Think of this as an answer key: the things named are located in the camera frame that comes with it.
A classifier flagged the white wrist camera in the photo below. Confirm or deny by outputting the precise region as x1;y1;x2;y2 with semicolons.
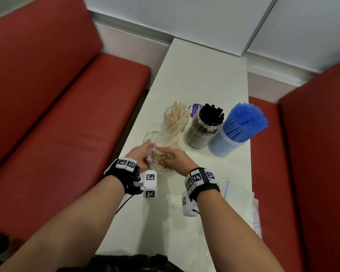
182;191;200;218
133;170;158;199

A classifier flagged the person's left hand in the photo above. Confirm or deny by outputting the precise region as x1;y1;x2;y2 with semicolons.
125;139;153;173

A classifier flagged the black left camera cable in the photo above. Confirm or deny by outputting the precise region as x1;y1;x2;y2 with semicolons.
115;193;142;215

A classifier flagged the person's right forearm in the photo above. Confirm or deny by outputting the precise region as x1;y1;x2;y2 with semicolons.
197;189;285;272

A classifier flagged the person's dark clothing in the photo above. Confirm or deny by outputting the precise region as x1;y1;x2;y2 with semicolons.
56;253;185;272

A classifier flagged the clear blue-zip bag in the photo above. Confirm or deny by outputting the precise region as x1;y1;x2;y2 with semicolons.
143;131;185;178

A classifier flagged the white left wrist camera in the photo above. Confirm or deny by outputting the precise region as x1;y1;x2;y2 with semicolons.
133;170;158;199

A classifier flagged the small bunch of blue straws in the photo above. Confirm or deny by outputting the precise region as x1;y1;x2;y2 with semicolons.
222;102;269;143

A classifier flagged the small bunch of black straws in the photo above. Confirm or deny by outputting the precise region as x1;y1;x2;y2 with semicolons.
199;104;225;127

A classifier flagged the black left wristband with markers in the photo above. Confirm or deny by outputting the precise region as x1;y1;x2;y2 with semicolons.
104;158;141;195

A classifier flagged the frosted plastic jar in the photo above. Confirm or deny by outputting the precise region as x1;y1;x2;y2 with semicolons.
208;126;250;158

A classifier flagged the clear bag with white strips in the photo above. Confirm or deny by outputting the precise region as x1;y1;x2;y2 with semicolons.
218;176;255;227

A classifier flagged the black wristband with markers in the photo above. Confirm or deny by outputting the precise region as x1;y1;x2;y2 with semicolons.
104;158;141;195
184;167;221;202

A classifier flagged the person's left forearm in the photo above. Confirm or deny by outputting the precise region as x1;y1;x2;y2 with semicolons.
0;175;125;272

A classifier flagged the red sofa beside plant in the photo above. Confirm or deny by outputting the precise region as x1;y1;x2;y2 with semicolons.
249;64;340;272

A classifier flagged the black right wristband with markers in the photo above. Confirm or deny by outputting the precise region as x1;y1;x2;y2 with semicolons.
184;167;221;202

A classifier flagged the person's right hand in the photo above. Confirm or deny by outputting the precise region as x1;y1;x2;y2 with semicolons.
157;147;200;178

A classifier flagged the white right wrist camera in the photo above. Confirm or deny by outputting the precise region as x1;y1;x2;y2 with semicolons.
182;191;200;218

